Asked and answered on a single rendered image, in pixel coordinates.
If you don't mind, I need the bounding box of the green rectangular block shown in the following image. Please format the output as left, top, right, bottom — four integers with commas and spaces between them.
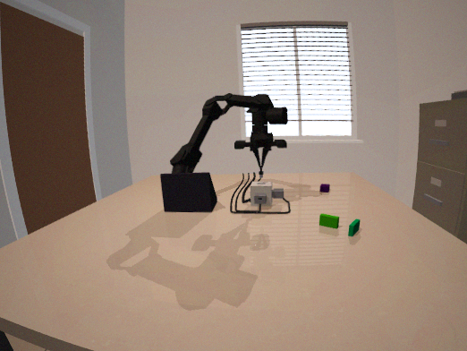
319, 213, 339, 228
348, 219, 360, 236

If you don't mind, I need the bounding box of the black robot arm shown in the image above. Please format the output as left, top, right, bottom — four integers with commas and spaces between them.
170, 93, 288, 174

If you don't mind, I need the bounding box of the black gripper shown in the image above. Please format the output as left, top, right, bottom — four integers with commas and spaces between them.
234, 124, 287, 167

